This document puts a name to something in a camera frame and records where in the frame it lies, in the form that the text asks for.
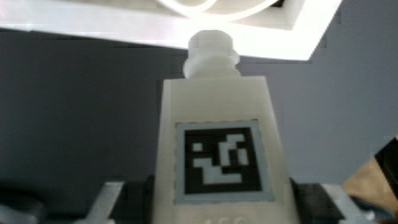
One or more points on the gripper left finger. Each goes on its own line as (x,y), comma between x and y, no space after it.
(98,215)

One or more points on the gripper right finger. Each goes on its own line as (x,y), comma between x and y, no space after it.
(349,209)

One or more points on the white obstacle fence frame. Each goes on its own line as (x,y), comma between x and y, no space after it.
(276,34)

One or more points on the white stool leg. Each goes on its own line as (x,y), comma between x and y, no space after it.
(221,180)

